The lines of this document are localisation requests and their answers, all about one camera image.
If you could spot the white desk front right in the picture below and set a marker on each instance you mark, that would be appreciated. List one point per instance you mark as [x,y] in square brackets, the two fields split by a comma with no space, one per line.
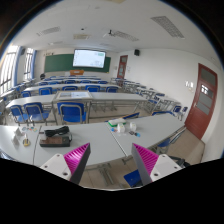
[151,130]

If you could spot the ceiling projector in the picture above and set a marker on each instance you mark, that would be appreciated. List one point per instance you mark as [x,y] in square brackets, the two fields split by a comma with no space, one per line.
[109,33]

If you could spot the white card stand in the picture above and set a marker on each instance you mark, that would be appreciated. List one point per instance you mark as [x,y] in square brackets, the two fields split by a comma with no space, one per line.
[18,132]

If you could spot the brown door far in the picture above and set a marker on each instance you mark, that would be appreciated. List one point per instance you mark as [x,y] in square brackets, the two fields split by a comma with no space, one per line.
[122,66]

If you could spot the blue chair under front desk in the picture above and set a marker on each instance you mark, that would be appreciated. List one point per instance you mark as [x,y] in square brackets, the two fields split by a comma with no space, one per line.
[133,179]

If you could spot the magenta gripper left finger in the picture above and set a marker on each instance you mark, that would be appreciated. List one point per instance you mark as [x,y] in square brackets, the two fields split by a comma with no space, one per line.
[69,166]

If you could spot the black power strip box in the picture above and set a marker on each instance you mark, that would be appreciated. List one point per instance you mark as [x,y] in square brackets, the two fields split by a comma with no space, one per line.
[55,141]

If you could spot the projector screen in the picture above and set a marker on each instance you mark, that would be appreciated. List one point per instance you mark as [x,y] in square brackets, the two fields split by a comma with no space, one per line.
[89,58]

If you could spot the brown door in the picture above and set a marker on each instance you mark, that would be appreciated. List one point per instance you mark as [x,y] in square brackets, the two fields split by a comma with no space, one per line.
[122,66]
[203,104]

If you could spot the blue chair far left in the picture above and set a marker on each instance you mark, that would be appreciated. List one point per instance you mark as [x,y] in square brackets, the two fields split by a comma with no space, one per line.
[19,116]

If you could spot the black wall speaker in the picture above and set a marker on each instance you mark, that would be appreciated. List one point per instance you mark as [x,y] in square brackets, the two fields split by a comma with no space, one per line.
[136,52]

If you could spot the yellow tape roll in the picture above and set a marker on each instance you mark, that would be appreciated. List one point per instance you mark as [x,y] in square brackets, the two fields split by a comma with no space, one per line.
[26,142]

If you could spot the green white book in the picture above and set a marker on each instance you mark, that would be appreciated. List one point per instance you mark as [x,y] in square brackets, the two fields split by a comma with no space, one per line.
[115,122]

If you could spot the white desk front left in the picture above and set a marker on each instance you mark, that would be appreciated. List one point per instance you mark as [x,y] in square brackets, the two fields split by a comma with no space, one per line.
[104,148]

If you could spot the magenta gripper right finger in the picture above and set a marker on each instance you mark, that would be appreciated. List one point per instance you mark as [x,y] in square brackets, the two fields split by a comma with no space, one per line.
[152,166]

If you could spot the white cup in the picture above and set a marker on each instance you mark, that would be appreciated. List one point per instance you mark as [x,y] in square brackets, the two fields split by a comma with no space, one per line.
[133,126]

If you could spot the wooden lectern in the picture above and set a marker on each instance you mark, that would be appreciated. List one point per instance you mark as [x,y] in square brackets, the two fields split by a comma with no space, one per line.
[76,72]

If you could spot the green chalkboard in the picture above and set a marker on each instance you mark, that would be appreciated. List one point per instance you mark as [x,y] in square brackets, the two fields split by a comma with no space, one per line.
[64,62]

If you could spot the white small container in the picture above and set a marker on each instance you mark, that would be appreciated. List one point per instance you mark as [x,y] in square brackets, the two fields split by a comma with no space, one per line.
[121,128]

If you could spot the white desk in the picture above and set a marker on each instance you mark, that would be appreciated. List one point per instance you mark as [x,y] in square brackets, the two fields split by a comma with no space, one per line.
[104,148]
[151,130]

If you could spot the blue chair centre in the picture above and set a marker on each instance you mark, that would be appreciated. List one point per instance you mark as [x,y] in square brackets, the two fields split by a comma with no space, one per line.
[72,112]

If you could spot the white desk second row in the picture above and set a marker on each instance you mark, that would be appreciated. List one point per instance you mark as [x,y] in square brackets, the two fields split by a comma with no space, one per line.
[77,96]

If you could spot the black charger with cable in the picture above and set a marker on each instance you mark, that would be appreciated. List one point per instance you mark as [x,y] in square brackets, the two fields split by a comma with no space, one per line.
[60,131]

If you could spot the brown door right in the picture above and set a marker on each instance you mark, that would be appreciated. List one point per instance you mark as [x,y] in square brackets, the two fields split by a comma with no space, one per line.
[203,104]

